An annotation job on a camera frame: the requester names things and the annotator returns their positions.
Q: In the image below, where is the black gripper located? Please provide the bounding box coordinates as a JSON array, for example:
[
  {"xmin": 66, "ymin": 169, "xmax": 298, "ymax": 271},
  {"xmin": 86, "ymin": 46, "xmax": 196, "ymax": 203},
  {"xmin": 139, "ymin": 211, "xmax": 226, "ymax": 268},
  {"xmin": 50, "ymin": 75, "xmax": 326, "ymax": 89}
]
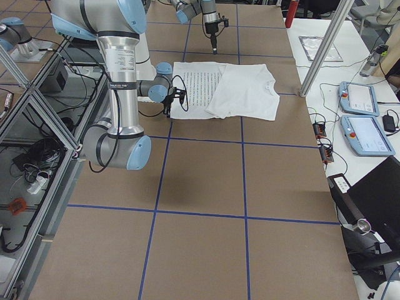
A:
[
  {"xmin": 163, "ymin": 87, "xmax": 181, "ymax": 118},
  {"xmin": 205, "ymin": 22, "xmax": 219, "ymax": 55}
]

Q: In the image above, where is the white long-sleeve printed shirt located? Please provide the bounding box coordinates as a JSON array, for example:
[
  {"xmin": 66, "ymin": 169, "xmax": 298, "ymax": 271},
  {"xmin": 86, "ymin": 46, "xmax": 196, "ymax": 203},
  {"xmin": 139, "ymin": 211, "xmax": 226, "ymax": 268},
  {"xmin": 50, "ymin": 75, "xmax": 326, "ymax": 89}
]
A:
[{"xmin": 171, "ymin": 62, "xmax": 279, "ymax": 121}]

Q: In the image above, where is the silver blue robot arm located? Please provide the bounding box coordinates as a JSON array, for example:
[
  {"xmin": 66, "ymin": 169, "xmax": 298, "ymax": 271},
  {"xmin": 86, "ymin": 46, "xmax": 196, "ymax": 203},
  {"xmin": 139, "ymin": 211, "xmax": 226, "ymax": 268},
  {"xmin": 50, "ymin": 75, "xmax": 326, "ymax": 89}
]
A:
[
  {"xmin": 169, "ymin": 0, "xmax": 221, "ymax": 54},
  {"xmin": 51, "ymin": 1, "xmax": 175, "ymax": 170}
]

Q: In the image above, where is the red cylinder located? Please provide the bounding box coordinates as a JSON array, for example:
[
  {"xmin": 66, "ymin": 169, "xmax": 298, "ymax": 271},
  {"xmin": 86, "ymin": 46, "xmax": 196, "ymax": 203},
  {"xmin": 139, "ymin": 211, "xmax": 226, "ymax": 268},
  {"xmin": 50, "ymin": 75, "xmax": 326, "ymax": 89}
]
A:
[{"xmin": 285, "ymin": 0, "xmax": 299, "ymax": 29}]

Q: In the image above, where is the silver foil tray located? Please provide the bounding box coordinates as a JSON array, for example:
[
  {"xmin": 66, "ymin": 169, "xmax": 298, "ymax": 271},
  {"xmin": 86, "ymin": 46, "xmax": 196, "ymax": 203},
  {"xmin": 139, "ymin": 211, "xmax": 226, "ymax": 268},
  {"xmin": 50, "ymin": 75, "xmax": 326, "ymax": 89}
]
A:
[{"xmin": 298, "ymin": 35, "xmax": 344, "ymax": 63}]

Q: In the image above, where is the grey control box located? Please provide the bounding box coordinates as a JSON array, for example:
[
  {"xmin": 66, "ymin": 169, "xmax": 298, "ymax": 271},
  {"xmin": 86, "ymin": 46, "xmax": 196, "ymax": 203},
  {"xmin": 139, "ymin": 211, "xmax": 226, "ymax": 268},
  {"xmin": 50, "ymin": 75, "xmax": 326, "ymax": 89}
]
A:
[{"xmin": 39, "ymin": 61, "xmax": 68, "ymax": 93}]

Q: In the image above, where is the upper orange black connector box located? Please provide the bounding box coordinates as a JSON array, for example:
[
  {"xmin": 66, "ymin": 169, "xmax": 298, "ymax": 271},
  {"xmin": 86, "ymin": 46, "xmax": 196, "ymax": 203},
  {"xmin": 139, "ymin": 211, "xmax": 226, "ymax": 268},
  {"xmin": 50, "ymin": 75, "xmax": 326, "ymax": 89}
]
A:
[{"xmin": 312, "ymin": 122, "xmax": 327, "ymax": 139}]

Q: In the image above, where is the orange black connector box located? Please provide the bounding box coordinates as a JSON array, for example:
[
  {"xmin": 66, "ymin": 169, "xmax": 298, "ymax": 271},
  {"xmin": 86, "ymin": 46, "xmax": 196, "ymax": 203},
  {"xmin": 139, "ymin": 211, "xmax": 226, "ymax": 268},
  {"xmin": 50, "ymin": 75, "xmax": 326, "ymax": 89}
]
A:
[
  {"xmin": 319, "ymin": 145, "xmax": 334, "ymax": 164},
  {"xmin": 312, "ymin": 122, "xmax": 327, "ymax": 139}
]

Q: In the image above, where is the white power strip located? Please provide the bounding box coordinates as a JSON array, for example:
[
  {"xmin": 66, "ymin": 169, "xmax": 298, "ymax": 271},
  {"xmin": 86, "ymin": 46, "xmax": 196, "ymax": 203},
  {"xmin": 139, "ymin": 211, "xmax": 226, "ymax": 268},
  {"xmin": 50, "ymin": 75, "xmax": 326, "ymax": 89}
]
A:
[{"xmin": 27, "ymin": 173, "xmax": 49, "ymax": 194}]

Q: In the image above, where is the upper blue teach pendant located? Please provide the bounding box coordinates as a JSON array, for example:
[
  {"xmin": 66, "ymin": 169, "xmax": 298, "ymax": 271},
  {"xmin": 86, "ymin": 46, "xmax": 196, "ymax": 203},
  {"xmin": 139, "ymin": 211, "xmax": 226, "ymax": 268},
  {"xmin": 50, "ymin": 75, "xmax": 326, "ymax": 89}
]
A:
[{"xmin": 338, "ymin": 81, "xmax": 380, "ymax": 117}]

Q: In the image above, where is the blue teach pendant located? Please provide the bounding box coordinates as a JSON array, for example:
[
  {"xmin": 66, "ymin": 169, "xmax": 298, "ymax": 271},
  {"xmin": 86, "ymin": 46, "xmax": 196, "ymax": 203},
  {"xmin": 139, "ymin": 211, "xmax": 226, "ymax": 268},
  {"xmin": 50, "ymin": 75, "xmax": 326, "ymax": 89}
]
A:
[
  {"xmin": 338, "ymin": 81, "xmax": 380, "ymax": 117},
  {"xmin": 340, "ymin": 115, "xmax": 396, "ymax": 157}
]

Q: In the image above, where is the lower orange black connector box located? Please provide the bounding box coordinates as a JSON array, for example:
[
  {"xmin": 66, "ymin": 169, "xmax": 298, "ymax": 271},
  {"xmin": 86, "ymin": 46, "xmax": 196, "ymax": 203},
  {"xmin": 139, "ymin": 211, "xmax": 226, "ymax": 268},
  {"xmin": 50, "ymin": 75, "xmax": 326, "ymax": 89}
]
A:
[{"xmin": 319, "ymin": 145, "xmax": 334, "ymax": 164}]

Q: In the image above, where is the grey office chair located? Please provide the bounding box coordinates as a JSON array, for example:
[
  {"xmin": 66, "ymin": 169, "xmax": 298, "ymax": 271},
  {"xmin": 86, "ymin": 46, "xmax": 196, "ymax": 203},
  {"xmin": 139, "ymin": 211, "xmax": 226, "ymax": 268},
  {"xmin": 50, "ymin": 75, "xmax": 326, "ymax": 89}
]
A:
[{"xmin": 350, "ymin": 1, "xmax": 399, "ymax": 36}]

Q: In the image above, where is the clear water bottle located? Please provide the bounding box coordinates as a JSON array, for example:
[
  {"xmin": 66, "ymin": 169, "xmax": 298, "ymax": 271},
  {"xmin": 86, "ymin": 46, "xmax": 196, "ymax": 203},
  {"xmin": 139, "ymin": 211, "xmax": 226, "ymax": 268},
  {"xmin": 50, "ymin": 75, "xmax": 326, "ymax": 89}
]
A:
[{"xmin": 359, "ymin": 44, "xmax": 389, "ymax": 78}]

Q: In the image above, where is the lower blue teach pendant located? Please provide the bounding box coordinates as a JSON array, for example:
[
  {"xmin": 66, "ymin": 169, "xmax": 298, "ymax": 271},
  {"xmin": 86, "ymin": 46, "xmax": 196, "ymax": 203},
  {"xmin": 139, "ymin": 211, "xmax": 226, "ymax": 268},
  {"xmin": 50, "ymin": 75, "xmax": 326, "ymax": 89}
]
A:
[{"xmin": 340, "ymin": 115, "xmax": 396, "ymax": 157}]

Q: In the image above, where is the black power adapter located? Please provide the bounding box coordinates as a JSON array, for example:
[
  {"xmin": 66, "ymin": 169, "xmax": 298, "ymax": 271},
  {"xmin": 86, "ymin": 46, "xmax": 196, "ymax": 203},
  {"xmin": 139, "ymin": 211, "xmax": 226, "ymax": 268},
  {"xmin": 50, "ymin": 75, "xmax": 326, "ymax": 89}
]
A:
[{"xmin": 382, "ymin": 114, "xmax": 396, "ymax": 133}]

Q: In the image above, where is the black laptop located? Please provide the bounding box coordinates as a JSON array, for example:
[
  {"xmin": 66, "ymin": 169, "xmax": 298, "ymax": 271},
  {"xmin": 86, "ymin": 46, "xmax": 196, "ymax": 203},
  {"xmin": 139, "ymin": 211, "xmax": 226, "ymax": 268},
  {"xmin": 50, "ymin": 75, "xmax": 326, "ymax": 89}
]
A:
[{"xmin": 327, "ymin": 156, "xmax": 399, "ymax": 289}]

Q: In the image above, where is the small steel cup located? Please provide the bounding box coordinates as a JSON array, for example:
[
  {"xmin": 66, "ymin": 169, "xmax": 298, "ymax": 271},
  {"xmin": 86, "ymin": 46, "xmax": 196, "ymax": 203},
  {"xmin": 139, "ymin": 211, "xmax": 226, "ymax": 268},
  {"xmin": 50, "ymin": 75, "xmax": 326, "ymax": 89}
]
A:
[{"xmin": 353, "ymin": 219, "xmax": 371, "ymax": 235}]

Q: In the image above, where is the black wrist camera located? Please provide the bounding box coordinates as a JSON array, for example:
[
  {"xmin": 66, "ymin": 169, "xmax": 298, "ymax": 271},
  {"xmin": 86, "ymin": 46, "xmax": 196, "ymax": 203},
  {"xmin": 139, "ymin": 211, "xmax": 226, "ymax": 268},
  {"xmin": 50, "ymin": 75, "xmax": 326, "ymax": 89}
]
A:
[{"xmin": 219, "ymin": 16, "xmax": 229, "ymax": 28}]

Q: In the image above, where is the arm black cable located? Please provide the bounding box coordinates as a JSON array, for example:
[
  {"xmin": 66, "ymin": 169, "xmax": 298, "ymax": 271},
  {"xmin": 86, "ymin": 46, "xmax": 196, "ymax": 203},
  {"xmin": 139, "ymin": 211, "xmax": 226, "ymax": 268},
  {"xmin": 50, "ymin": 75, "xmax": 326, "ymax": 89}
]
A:
[{"xmin": 89, "ymin": 62, "xmax": 190, "ymax": 173}]

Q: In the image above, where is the aluminium frame post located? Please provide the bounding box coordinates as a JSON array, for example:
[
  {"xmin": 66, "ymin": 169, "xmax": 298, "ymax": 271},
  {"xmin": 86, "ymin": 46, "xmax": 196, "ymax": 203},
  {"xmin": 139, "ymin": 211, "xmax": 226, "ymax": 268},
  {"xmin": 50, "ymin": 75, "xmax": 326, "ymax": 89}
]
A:
[{"xmin": 299, "ymin": 0, "xmax": 354, "ymax": 98}]

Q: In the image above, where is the aluminium frame rail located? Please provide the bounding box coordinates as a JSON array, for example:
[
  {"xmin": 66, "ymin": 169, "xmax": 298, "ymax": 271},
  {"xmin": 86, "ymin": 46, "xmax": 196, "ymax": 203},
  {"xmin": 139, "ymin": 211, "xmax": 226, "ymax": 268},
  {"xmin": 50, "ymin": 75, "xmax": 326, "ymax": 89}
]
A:
[{"xmin": 0, "ymin": 39, "xmax": 84, "ymax": 300}]

